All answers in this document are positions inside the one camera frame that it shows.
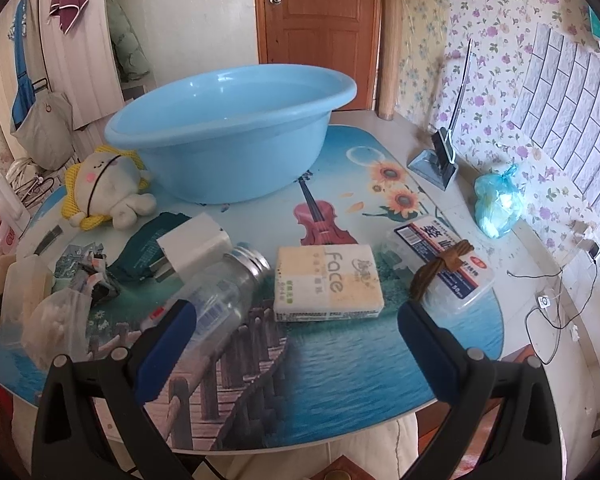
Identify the printed foil sachet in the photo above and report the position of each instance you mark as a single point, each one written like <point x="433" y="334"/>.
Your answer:
<point x="84" y="269"/>

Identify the brown wooden door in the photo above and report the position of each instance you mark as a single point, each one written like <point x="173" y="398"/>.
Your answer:
<point x="339" y="34"/>

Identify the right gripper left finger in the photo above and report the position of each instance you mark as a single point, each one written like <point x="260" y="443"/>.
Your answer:
<point x="69" y="441"/>

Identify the dark green snack packet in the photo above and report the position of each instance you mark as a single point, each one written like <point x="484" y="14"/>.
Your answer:
<point x="142" y="250"/>

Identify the clear bottle silver cap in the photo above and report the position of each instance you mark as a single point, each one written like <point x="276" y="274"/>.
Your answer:
<point x="222" y="294"/>

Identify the grey dustpan with broom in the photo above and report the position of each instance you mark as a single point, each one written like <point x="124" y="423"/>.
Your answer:
<point x="438" y="166"/>

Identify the white wardrobe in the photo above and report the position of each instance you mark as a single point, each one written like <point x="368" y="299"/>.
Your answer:
<point x="79" y="64"/>

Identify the tissue pack labelled face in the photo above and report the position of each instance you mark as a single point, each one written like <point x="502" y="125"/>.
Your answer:
<point x="326" y="283"/>

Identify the light blue plastic basin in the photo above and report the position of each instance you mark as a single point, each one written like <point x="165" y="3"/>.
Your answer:
<point x="232" y="135"/>

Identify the grey hanging bag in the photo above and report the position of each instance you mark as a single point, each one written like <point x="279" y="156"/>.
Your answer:
<point x="45" y="133"/>

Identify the white plush toy yellow hood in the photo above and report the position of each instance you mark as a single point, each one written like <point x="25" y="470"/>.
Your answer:
<point x="109" y="186"/>

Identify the white power adapter plug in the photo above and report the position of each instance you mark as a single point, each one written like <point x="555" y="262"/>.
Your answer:
<point x="197" y="243"/>

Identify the bag of cotton swabs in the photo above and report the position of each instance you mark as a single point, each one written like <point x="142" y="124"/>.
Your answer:
<point x="57" y="326"/>

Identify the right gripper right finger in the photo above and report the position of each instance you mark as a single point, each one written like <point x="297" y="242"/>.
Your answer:
<point x="524" y="442"/>

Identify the blue plastic garbage bag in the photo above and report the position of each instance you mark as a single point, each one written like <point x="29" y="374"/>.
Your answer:
<point x="499" y="203"/>

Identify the translucent plastic storage box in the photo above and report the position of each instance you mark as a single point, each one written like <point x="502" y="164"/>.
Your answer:
<point x="28" y="282"/>

